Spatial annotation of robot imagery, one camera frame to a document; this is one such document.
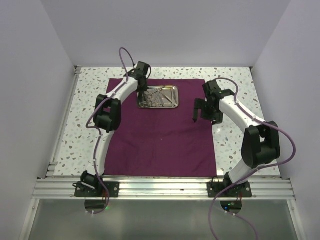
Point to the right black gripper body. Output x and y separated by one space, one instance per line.
211 113

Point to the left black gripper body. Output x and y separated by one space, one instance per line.
145 88

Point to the steel hemostat forceps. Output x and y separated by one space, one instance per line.
154 90

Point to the stainless steel instrument tray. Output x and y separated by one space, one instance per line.
170 90

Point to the steel surgical scissors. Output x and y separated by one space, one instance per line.
145 101

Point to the purple surgical cloth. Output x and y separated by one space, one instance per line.
163 142

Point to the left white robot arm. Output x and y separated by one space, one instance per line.
106 119

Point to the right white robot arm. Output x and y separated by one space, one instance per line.
261 142

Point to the steel tweezers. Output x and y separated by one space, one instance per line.
173 103

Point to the steel scalpel handle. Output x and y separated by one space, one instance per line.
160 100

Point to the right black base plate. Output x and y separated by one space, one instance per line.
242 190

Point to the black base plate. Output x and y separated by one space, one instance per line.
242 190
82 191

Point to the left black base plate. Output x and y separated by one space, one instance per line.
82 191

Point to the aluminium mounting rail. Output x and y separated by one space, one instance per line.
162 188

